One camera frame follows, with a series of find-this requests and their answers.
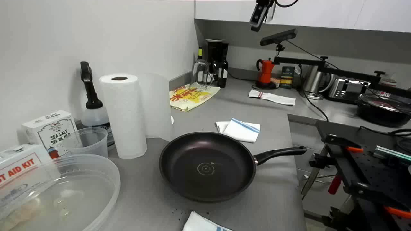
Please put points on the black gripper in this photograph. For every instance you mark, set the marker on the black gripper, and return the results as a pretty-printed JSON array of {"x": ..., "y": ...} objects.
[{"x": 263, "y": 8}]

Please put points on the white towel blue stripes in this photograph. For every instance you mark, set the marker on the white towel blue stripes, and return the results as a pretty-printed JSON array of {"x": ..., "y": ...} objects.
[{"x": 239, "y": 130}]

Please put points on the black frying pan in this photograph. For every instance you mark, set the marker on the black frying pan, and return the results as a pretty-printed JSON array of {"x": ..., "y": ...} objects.
[{"x": 206, "y": 167}]

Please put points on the white paper towel roll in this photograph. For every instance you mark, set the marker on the white paper towel roll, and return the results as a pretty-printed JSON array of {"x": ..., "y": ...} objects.
[{"x": 123, "y": 116}]

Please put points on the red moka pot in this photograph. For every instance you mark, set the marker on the red moka pot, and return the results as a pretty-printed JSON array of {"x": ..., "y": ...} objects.
[{"x": 265, "y": 71}]

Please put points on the black coffee maker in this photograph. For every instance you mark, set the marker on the black coffee maker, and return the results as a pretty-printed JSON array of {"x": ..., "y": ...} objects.
[{"x": 215, "y": 50}]

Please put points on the yellow box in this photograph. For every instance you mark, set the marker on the yellow box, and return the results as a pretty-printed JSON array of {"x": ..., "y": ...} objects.
[{"x": 288, "y": 76}]

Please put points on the dark bottle white label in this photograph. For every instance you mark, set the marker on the dark bottle white label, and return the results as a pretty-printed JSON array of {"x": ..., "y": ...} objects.
[
  {"x": 222, "y": 74},
  {"x": 208, "y": 75}
]

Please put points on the dark bottle yellow cap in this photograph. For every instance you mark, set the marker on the dark bottle yellow cap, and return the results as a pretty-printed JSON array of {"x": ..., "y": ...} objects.
[{"x": 198, "y": 65}]

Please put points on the white paper on counter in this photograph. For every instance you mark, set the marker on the white paper on counter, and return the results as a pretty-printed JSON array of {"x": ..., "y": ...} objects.
[{"x": 274, "y": 98}]

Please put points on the silver kettle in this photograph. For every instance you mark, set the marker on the silver kettle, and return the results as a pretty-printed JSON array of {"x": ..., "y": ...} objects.
[{"x": 315, "y": 81}]

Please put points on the yellow packaged cleaning cloth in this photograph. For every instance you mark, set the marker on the yellow packaged cleaning cloth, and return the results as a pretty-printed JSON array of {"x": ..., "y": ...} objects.
[{"x": 193, "y": 97}]

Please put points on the silver toaster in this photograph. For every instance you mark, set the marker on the silver toaster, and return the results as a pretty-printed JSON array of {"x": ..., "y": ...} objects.
[{"x": 348, "y": 88}]

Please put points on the black round pot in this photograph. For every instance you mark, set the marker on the black round pot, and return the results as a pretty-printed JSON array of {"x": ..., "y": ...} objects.
[{"x": 383, "y": 109}]

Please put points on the black pump bottle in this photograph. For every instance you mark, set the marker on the black pump bottle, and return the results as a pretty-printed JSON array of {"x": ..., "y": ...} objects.
[{"x": 91, "y": 103}]

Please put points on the teal striped flat tool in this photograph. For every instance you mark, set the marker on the teal striped flat tool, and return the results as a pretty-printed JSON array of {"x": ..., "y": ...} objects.
[{"x": 392, "y": 153}]

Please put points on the black robot cart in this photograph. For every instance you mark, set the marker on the black robot cart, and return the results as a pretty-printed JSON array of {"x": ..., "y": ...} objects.
[{"x": 376, "y": 175}]

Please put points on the small clear plastic container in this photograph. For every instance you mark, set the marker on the small clear plastic container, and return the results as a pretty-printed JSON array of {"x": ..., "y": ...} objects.
[{"x": 91, "y": 143}]

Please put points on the white cloth blue print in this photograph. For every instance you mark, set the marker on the white cloth blue print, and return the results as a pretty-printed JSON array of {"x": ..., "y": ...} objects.
[{"x": 201, "y": 224}]

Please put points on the white sea salt box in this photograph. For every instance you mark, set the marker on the white sea salt box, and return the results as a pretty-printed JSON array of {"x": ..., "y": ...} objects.
[{"x": 53, "y": 133}]

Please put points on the large clear plastic bowl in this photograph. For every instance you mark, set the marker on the large clear plastic bowl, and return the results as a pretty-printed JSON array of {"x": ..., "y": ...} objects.
[{"x": 64, "y": 197}]

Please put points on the white first aid kit box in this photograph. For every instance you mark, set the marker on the white first aid kit box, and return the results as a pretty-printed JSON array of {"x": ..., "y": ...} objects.
[{"x": 21, "y": 168}]

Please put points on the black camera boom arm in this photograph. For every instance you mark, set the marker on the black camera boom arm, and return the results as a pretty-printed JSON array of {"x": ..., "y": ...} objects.
[{"x": 299, "y": 61}]

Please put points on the white wall cabinet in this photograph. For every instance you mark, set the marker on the white wall cabinet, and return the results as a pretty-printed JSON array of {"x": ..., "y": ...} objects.
[{"x": 342, "y": 13}]

